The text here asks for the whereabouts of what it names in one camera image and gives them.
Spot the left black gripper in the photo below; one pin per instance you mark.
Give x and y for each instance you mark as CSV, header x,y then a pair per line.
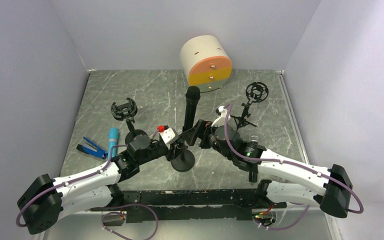
x,y
175,148

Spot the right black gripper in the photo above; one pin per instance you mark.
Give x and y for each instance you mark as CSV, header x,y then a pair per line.
x,y
203,130

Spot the black round-base clip stand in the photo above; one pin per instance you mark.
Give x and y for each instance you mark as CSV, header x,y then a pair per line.
x,y
184,162

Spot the tall black microphone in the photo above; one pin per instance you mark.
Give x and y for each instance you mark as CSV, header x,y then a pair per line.
x,y
192,97

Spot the black round-base shock-mount stand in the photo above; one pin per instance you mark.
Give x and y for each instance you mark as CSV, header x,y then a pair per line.
x,y
126,112

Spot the cyan blue microphone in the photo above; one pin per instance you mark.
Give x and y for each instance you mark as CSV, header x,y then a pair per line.
x,y
113,137

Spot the black tripod shock-mount stand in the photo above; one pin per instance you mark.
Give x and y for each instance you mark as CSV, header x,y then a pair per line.
x,y
255,92

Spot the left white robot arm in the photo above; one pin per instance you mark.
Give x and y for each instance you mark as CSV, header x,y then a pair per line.
x,y
47,200

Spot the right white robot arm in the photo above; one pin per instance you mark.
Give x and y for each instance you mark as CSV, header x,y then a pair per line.
x,y
330,188

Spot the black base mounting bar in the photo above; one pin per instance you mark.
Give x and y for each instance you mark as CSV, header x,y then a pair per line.
x,y
144,205

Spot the white orange yellow cylinder container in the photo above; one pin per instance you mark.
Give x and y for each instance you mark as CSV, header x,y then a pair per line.
x,y
205,63

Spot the blue black hand tool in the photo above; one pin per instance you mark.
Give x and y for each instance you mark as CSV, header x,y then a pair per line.
x,y
89,147

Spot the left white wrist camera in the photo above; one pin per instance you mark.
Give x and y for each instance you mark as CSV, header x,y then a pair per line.
x,y
167,134

